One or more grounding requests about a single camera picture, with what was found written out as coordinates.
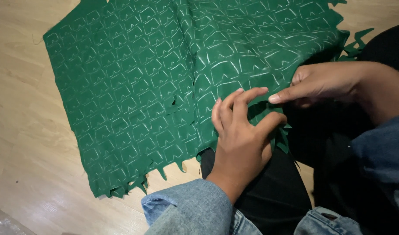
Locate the green chalk-marked fabric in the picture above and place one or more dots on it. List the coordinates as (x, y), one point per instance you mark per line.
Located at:
(130, 81)

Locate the black trousers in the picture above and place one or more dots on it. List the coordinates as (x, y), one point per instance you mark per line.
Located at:
(274, 189)

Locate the person's right hand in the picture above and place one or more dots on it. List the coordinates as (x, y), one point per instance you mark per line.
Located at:
(323, 83)

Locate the clear plastic bag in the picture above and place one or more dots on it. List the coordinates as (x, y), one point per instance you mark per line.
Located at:
(5, 223)

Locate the blue denim jacket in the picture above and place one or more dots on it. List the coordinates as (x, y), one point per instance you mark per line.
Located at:
(379, 153)

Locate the person's left hand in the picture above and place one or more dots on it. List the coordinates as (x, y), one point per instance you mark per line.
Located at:
(241, 147)

